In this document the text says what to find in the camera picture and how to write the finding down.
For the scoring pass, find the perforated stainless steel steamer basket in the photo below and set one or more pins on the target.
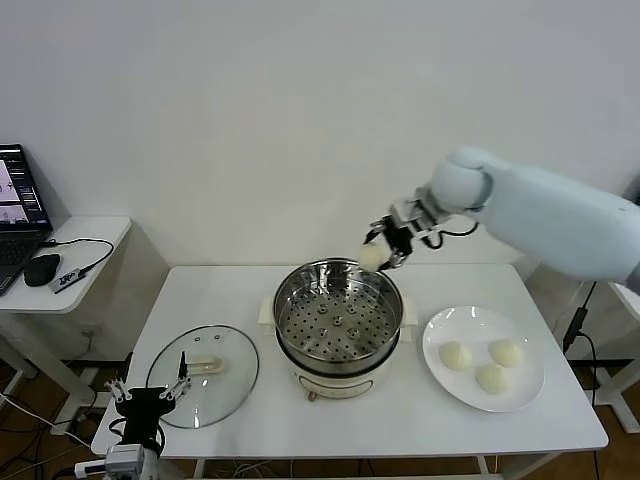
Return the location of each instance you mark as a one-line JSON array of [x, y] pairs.
[[340, 325]]

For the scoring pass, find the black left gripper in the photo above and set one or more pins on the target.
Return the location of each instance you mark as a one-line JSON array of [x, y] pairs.
[[142, 415]]

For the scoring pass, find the cream electric cooker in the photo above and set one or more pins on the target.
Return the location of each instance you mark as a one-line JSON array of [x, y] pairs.
[[340, 385]]

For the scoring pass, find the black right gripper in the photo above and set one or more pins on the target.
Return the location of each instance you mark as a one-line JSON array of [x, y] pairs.
[[402, 237]]

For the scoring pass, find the white side table with mouse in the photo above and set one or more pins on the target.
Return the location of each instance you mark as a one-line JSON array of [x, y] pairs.
[[100, 235]]

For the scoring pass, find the black laptop with mouse beside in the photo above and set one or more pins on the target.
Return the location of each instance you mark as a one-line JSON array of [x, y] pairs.
[[20, 250]]

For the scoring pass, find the black computer mouse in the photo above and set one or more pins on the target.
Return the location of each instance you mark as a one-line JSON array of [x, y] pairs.
[[42, 270]]

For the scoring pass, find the white wall socket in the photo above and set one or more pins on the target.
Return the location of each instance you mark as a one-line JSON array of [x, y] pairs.
[[89, 331]]

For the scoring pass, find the white steamed baozi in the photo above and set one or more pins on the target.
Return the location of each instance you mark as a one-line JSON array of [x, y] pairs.
[[372, 257], [492, 377], [455, 356], [506, 352]]

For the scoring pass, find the white side table with label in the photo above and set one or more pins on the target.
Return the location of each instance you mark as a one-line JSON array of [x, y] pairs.
[[627, 310]]

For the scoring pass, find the grey usb dongle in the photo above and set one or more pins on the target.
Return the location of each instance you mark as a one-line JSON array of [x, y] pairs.
[[67, 280]]

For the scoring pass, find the light blue right robot arm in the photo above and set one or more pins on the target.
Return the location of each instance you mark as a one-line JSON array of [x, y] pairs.
[[550, 220]]

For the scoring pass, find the white round plate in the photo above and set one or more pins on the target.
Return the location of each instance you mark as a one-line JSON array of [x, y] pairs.
[[525, 385]]

